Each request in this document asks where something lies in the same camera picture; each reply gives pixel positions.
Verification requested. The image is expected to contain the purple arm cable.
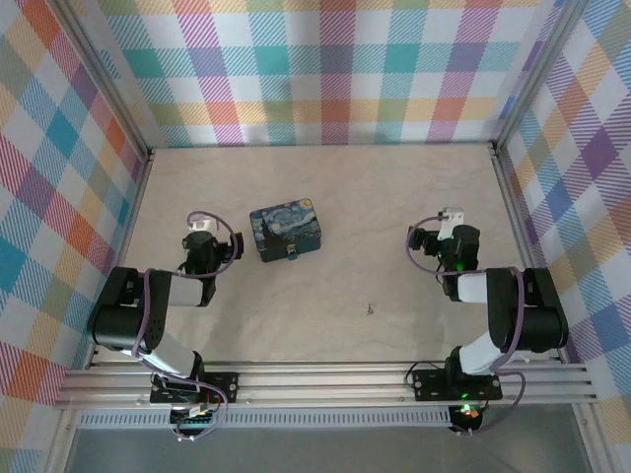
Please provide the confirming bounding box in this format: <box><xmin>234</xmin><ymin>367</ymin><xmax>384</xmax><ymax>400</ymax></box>
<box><xmin>131</xmin><ymin>210</ymin><xmax>246</xmax><ymax>375</ymax></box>
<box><xmin>405</xmin><ymin>215</ymin><xmax>526</xmax><ymax>436</ymax></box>

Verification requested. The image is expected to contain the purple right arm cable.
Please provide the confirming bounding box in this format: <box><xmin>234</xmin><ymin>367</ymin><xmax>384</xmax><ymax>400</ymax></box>
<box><xmin>405</xmin><ymin>215</ymin><xmax>526</xmax><ymax>436</ymax></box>

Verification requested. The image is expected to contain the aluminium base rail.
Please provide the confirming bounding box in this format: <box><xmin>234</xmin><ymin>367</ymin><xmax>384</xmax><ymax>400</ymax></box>
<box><xmin>53</xmin><ymin>362</ymin><xmax>600</xmax><ymax>410</ymax></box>

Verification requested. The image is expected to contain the aluminium table side rail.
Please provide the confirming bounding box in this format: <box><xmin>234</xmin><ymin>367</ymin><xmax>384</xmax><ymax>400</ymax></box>
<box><xmin>489</xmin><ymin>141</ymin><xmax>568</xmax><ymax>365</ymax></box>

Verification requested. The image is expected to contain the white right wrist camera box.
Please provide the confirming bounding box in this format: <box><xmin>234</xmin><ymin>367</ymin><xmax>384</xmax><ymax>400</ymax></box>
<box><xmin>437</xmin><ymin>206</ymin><xmax>467</xmax><ymax>242</ymax></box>

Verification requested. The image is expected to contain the starry night print tin box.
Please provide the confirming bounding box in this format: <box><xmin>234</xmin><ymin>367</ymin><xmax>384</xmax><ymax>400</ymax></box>
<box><xmin>248</xmin><ymin>198</ymin><xmax>322</xmax><ymax>264</ymax></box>

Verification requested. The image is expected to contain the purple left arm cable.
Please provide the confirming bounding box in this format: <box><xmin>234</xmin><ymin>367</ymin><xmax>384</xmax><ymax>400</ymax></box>
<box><xmin>131</xmin><ymin>210</ymin><xmax>246</xmax><ymax>375</ymax></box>

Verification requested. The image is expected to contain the aluminium frame post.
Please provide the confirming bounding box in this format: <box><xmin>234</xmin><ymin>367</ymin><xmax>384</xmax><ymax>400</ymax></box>
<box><xmin>491</xmin><ymin>0</ymin><xmax>591</xmax><ymax>152</ymax></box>
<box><xmin>51</xmin><ymin>0</ymin><xmax>153</xmax><ymax>155</ymax></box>

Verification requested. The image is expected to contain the grey slotted cable duct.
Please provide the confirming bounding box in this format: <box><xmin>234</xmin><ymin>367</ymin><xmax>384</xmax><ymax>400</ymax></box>
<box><xmin>78</xmin><ymin>411</ymin><xmax>455</xmax><ymax>429</ymax></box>

